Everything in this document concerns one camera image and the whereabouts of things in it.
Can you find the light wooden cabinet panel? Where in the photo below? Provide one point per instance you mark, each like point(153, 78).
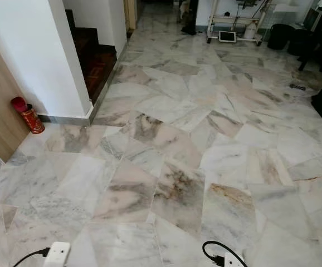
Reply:
point(2, 117)

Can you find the red patterned tin canister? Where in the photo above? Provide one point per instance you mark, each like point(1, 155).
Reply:
point(33, 119)

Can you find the dark wooden staircase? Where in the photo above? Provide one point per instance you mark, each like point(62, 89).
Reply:
point(99, 67)

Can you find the white framed tablet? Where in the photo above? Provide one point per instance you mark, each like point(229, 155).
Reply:
point(227, 36)

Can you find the white metal rack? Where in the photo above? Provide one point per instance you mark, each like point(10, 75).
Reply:
point(230, 21)

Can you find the white plastic jug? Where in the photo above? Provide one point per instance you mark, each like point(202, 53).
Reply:
point(250, 31)

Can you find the black power strip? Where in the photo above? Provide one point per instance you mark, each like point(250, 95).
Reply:
point(297, 87)

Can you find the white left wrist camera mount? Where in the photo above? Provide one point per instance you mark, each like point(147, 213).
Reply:
point(57, 255)

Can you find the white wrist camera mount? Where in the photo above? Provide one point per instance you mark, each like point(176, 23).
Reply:
point(232, 262)
point(57, 255)

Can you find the light wooden door frame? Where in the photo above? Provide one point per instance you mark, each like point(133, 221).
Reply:
point(130, 14)

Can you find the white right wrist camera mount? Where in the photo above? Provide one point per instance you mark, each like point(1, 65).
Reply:
point(232, 262)

